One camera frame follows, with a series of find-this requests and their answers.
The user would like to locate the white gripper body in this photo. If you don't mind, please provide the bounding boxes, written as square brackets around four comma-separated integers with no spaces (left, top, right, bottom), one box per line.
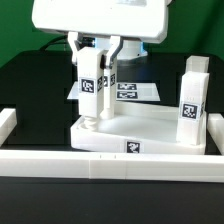
[32,0,169,43]

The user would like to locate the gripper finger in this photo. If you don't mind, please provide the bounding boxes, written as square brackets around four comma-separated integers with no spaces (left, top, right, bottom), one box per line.
[67,32,83,64]
[105,36,122,69]

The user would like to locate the white desk top tray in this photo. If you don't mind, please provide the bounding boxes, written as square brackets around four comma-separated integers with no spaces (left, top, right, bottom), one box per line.
[70,102,206,155]

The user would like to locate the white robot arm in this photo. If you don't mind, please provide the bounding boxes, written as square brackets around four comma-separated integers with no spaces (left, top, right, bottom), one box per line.
[32,0,172,66]

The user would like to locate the marker sheet with tags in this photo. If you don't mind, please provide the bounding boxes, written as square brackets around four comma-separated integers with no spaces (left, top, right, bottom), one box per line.
[67,81,161,102]

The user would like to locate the white U-shaped fence frame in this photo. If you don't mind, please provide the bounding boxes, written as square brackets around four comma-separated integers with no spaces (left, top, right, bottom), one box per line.
[0,108,224,183]

